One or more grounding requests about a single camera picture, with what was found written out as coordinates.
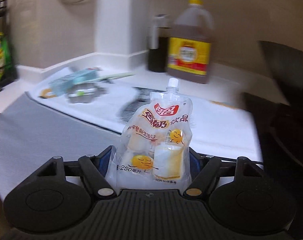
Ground black wire rack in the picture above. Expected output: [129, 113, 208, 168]
[0, 0, 17, 88]

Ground green packet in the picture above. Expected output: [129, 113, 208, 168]
[0, 39, 14, 80]

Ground pale green stick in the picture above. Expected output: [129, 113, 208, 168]
[98, 72, 135, 81]

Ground clear soy milk pouch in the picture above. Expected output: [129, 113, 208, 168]
[105, 78, 193, 189]

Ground cooking wine jug yellow label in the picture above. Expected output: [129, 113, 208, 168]
[167, 0, 214, 84]

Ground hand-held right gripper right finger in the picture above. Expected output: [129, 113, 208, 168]
[184, 147, 269, 198]

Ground teal box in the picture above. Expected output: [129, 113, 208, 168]
[49, 69, 100, 97]

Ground dark oil dispenser bottle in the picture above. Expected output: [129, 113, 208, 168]
[148, 14, 171, 72]

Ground metal cookie cutter ring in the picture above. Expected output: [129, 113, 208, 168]
[67, 86, 109, 105]

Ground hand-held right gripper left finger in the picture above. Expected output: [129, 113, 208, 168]
[29, 145, 117, 200]

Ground grey white patterned mat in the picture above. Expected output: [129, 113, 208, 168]
[0, 66, 264, 198]

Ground black wok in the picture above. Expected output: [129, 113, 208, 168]
[259, 40, 303, 170]

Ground black gas stove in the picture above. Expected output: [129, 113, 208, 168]
[242, 92, 303, 180]

